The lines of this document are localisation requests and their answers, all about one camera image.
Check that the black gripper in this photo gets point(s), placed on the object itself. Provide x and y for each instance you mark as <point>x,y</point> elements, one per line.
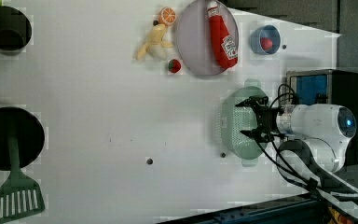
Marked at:
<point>266,125</point>

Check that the red ball in bowl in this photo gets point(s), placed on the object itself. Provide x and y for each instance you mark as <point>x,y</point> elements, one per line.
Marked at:
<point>266,43</point>

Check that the black cup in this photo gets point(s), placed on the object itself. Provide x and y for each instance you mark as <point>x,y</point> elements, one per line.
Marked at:
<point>15,29</point>

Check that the grey oval plate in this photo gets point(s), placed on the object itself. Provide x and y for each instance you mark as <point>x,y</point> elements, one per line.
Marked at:
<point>193,38</point>

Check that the red ketchup bottle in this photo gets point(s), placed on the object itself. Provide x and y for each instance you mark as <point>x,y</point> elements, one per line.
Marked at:
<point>223,44</point>

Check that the toy peeled banana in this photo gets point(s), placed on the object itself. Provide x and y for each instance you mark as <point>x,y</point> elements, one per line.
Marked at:
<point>154,44</point>

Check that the blue metal frame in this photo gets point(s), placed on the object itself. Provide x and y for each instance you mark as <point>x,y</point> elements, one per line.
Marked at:
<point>301,209</point>

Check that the blue bowl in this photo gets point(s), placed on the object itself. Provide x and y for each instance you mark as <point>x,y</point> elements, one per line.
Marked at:
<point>268,31</point>

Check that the black round pan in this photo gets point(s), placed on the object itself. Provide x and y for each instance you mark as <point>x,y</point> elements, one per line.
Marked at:
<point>30,132</point>

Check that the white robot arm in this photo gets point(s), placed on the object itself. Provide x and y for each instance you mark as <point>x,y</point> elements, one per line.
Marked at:
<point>326,129</point>

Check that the toy orange slice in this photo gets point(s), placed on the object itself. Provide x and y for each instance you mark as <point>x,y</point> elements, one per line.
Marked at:
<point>167,16</point>

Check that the green slotted spatula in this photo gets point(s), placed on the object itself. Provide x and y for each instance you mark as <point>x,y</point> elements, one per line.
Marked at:
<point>20,195</point>

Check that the black toaster oven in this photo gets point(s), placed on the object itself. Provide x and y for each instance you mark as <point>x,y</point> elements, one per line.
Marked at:
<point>333,87</point>

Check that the toy strawberry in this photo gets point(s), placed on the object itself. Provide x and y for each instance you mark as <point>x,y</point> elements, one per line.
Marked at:
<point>174,66</point>

